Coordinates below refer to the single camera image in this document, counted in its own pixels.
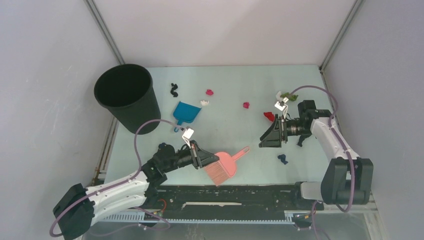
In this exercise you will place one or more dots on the blue paper scrap left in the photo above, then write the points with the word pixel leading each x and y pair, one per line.
pixel 162 145

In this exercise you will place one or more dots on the red paper scrap upper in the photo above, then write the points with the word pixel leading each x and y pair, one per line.
pixel 209 92

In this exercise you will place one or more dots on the black paper scrap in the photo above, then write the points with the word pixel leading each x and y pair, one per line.
pixel 173 92
pixel 301 140

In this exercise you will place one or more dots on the white paper scrap centre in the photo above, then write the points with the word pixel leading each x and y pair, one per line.
pixel 204 102

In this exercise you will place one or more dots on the green paper scrap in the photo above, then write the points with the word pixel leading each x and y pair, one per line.
pixel 289 96

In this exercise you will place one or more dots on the white paper scrap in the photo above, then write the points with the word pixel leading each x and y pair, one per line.
pixel 204 102
pixel 279 96

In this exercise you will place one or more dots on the blue dustpan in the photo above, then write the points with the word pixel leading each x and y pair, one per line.
pixel 185 113

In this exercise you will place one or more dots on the dark blue paper scrap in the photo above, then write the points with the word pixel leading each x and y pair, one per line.
pixel 282 158

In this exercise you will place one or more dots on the black trash bin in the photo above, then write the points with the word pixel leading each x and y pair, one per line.
pixel 127 92

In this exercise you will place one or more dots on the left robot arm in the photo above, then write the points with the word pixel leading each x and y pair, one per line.
pixel 82 207

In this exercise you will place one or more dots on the pink hand brush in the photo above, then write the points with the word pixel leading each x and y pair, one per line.
pixel 225 167

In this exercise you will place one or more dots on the red paper scrap lower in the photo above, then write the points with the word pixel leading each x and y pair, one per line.
pixel 269 115

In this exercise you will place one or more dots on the black paper scrap right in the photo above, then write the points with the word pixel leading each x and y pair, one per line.
pixel 301 140

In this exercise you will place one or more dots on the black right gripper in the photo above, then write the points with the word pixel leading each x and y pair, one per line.
pixel 276 133

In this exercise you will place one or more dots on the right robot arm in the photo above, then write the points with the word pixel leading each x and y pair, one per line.
pixel 348 178

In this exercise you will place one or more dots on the white paper scrap right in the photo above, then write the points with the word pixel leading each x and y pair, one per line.
pixel 279 96

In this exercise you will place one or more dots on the red paper scrap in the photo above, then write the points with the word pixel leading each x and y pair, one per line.
pixel 209 92
pixel 269 115

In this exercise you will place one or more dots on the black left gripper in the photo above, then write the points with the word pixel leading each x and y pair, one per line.
pixel 200 157

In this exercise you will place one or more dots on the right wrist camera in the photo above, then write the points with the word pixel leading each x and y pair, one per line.
pixel 281 105

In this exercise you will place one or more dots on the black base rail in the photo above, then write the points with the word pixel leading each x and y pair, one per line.
pixel 228 203

